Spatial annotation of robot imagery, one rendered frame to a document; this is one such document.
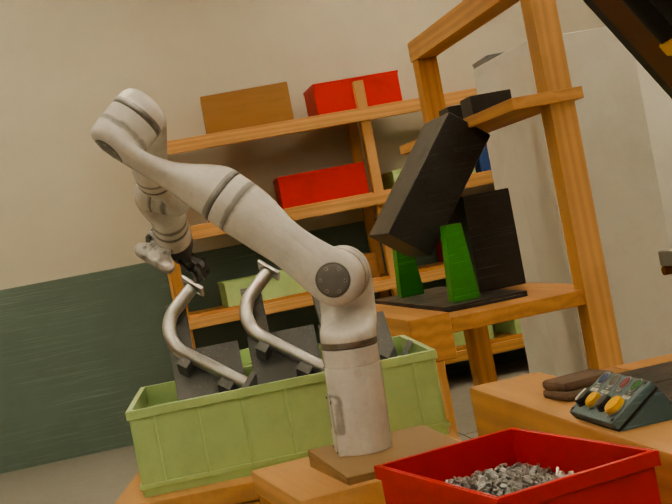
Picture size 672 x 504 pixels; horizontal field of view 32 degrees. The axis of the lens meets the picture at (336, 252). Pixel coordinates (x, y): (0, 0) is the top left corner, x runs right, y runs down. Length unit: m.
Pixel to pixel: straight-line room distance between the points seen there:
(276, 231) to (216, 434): 0.60
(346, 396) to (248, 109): 6.30
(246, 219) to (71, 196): 6.69
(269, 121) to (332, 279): 6.29
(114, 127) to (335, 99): 6.32
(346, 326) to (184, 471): 0.59
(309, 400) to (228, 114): 5.88
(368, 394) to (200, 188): 0.42
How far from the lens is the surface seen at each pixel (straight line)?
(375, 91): 8.26
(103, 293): 8.50
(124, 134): 1.92
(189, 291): 2.62
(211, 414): 2.32
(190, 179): 1.89
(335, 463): 1.88
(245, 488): 2.29
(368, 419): 1.89
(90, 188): 8.53
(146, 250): 2.37
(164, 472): 2.34
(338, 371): 1.88
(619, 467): 1.36
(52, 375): 8.54
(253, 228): 1.86
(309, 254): 1.85
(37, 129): 8.58
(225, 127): 8.09
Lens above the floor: 1.23
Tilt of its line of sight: 1 degrees down
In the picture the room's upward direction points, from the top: 11 degrees counter-clockwise
